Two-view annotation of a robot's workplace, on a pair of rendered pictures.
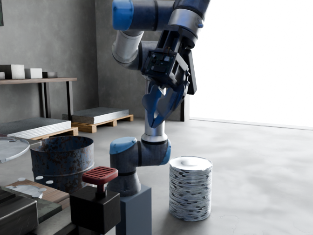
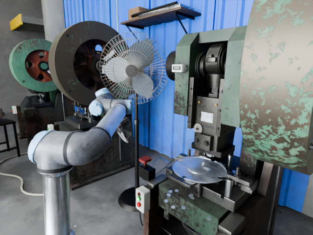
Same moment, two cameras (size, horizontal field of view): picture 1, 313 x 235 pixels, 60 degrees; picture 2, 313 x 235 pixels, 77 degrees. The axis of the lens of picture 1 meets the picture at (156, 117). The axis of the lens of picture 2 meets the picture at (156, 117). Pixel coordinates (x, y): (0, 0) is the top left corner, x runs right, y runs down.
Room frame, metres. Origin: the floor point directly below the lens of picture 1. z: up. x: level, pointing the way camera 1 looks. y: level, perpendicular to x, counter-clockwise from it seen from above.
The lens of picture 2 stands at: (1.64, 0.54, 1.31)
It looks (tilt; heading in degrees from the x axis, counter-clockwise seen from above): 14 degrees down; 198
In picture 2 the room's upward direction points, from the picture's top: 1 degrees clockwise
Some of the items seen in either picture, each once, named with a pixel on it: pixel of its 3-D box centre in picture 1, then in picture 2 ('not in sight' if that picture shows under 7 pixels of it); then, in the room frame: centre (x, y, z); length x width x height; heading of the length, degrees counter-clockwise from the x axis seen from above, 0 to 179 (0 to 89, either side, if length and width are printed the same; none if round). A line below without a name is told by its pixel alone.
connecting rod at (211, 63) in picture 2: not in sight; (218, 77); (0.51, 0.52, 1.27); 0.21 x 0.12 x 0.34; 152
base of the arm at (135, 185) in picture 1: (123, 178); not in sight; (1.15, 0.15, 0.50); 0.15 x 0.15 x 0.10
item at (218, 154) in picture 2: not in sight; (212, 148); (0.51, 0.52, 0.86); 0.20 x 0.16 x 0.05; 62
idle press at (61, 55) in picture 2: not in sight; (109, 102); (-0.61, -0.84, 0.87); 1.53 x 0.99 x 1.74; 150
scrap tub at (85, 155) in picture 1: (64, 176); not in sight; (1.82, 0.65, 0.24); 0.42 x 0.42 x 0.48
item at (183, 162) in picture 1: (190, 162); not in sight; (1.78, -0.23, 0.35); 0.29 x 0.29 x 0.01
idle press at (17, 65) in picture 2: not in sight; (57, 91); (-1.38, -2.44, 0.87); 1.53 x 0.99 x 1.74; 155
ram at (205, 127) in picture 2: not in sight; (210, 120); (0.55, 0.50, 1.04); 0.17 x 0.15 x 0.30; 152
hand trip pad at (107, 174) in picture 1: (100, 188); (145, 163); (0.56, 0.12, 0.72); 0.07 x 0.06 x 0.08; 152
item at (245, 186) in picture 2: not in sight; (238, 176); (0.59, 0.67, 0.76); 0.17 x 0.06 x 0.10; 62
